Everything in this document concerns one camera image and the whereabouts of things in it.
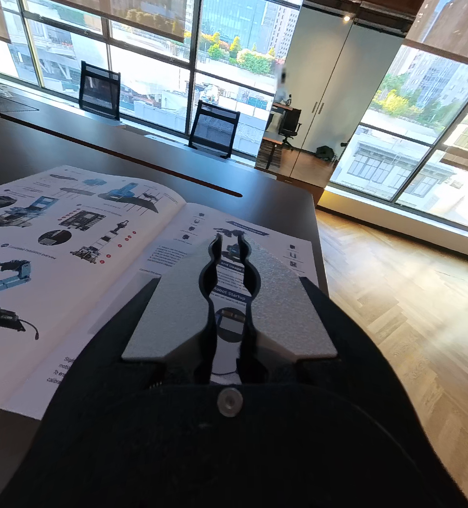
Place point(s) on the black swivel chair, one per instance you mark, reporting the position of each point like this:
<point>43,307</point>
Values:
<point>290,125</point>

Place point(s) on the white tall cabinet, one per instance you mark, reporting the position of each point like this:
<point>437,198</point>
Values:
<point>345,79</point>

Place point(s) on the dark backpack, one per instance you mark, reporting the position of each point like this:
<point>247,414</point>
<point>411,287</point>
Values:
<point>325,153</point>

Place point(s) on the robot arm manual booklet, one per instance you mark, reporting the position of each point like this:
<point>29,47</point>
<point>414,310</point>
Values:
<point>99,285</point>

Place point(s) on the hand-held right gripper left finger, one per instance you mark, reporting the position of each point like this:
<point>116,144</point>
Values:
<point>170,317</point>

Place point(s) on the dark grey desk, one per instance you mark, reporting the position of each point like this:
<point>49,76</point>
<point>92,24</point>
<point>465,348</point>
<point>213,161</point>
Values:
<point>265,206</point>

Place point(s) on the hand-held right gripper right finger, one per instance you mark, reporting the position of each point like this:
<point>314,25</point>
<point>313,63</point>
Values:
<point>289,313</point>

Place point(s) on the black mesh chair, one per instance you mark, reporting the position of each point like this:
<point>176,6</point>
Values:
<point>214,131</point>
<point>99,91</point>

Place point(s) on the beige roller blind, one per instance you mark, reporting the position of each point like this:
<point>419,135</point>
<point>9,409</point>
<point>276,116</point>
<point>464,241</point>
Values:
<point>138,16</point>
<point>448,27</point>

